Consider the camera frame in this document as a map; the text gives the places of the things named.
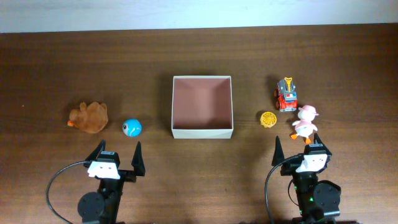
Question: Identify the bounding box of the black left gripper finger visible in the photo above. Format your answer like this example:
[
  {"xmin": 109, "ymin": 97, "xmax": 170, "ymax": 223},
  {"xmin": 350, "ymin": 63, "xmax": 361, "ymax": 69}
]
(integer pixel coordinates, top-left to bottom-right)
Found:
[
  {"xmin": 85, "ymin": 140, "xmax": 106, "ymax": 162},
  {"xmin": 131, "ymin": 141, "xmax": 146, "ymax": 177}
]

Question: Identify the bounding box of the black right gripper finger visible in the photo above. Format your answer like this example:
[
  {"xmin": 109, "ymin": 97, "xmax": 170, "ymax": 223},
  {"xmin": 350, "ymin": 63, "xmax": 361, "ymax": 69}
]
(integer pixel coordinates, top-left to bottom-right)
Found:
[
  {"xmin": 314, "ymin": 133, "xmax": 332, "ymax": 156},
  {"xmin": 271, "ymin": 136, "xmax": 285, "ymax": 166}
]

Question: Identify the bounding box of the pink white duck toy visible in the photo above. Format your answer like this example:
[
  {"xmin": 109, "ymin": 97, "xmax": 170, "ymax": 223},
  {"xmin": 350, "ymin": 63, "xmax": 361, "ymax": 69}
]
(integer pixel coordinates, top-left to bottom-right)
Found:
[{"xmin": 290, "ymin": 105, "xmax": 319, "ymax": 144}]

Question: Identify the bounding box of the brown plush toy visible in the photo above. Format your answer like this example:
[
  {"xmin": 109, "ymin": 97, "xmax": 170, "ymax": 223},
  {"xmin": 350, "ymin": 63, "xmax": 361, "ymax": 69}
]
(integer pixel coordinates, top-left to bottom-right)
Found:
[{"xmin": 67, "ymin": 101, "xmax": 108, "ymax": 134}]

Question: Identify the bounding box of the yellow round toy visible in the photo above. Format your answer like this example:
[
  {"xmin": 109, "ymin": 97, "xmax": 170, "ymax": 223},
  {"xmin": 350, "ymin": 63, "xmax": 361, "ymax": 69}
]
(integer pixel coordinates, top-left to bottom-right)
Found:
[{"xmin": 259, "ymin": 111, "xmax": 277, "ymax": 128}]

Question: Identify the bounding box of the red grey toy truck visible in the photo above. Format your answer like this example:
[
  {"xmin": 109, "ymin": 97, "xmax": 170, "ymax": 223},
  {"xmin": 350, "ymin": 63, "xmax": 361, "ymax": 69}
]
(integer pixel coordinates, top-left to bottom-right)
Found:
[{"xmin": 274, "ymin": 77, "xmax": 298, "ymax": 112}]

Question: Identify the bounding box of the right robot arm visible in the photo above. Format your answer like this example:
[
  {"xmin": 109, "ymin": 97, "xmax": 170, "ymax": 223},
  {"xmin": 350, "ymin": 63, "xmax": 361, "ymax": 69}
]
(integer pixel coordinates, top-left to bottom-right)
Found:
[{"xmin": 270, "ymin": 134, "xmax": 341, "ymax": 223}]

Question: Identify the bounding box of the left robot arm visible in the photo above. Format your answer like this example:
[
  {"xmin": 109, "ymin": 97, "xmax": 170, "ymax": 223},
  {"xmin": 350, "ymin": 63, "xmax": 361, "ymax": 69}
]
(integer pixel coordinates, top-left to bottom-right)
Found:
[{"xmin": 78, "ymin": 140, "xmax": 146, "ymax": 224}]

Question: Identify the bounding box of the blue white ball toy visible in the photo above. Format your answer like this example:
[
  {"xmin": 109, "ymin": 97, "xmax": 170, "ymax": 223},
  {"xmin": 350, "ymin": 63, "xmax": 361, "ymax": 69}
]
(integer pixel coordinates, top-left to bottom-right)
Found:
[{"xmin": 122, "ymin": 119, "xmax": 142, "ymax": 137}]

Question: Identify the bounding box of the white cardboard box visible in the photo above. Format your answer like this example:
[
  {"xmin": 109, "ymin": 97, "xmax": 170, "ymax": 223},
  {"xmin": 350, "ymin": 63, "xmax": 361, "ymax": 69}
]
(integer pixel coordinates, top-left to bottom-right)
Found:
[{"xmin": 171, "ymin": 75, "xmax": 234, "ymax": 139}]

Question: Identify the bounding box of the black right camera cable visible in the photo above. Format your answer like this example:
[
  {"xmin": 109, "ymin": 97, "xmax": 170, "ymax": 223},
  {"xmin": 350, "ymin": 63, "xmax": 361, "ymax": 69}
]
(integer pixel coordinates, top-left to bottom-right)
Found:
[{"xmin": 264, "ymin": 154, "xmax": 304, "ymax": 224}]

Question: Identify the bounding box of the black camera cable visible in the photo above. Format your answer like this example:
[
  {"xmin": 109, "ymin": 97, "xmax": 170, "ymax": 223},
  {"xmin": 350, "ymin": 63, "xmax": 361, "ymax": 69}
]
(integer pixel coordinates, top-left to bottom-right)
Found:
[
  {"xmin": 264, "ymin": 154, "xmax": 304, "ymax": 224},
  {"xmin": 45, "ymin": 161, "xmax": 91, "ymax": 224}
]

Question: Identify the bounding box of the black left camera cable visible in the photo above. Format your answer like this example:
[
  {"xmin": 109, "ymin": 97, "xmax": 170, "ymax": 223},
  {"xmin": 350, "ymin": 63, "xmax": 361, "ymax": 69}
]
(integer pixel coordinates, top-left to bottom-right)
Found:
[{"xmin": 45, "ymin": 161, "xmax": 91, "ymax": 224}]

